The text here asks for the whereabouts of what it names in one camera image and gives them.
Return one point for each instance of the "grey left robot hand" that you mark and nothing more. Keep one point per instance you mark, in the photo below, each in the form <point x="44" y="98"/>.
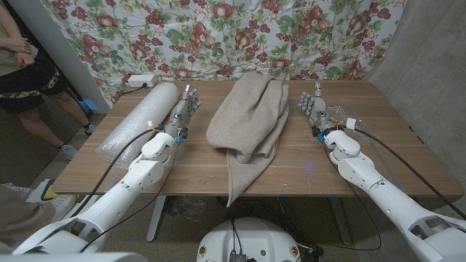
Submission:
<point x="180" y="116"/>

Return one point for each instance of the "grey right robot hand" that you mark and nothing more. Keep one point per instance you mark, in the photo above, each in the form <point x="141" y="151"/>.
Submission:
<point x="319" y="113"/>

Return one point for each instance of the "beige wool coat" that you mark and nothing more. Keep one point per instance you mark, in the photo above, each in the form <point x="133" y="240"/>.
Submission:
<point x="244" y="120"/>

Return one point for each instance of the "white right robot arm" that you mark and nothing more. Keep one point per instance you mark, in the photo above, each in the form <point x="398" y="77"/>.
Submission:
<point x="386" y="196"/>

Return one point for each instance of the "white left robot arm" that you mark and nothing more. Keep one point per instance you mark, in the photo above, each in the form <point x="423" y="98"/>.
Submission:
<point x="123" y="193"/>

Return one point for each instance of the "bubble wrap roll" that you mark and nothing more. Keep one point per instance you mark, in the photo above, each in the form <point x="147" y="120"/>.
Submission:
<point x="142" y="116"/>

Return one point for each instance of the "white power strip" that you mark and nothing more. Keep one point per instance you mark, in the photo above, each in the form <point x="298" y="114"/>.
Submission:
<point x="141" y="80"/>

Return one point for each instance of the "floral fruit print backdrop cloth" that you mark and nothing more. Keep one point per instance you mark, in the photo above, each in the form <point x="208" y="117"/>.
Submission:
<point x="225" y="40"/>

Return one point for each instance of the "blue object on floor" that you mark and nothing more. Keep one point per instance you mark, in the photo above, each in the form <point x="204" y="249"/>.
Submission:
<point x="88" y="105"/>

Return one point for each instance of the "grey table leg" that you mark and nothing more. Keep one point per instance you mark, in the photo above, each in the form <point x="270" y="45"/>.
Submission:
<point x="156" y="218"/>
<point x="340" y="222"/>

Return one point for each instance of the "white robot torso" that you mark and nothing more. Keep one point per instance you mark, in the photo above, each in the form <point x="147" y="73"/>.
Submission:
<point x="251" y="240"/>

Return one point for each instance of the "standing person in dark shorts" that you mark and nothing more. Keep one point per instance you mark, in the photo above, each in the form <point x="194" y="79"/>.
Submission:
<point x="25" y="80"/>

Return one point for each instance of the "seated person in beige trousers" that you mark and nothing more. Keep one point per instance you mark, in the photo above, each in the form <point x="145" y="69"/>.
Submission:
<point x="18" y="214"/>

